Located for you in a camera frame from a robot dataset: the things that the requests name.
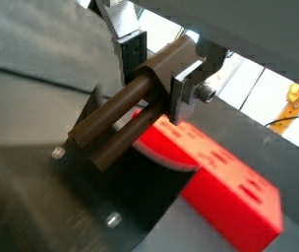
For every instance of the brown three prong object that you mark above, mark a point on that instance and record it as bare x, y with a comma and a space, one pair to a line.
149, 84

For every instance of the red shape sorter block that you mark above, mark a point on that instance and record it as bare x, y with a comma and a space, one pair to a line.
229, 193

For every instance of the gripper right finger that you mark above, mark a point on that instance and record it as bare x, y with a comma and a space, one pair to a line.
189, 87

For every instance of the black curved fixture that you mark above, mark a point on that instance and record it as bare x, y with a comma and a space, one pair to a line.
129, 196

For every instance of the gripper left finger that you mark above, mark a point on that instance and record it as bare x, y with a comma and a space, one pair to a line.
129, 36

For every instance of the yellow metal stand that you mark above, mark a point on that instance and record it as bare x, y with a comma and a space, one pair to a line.
289, 113

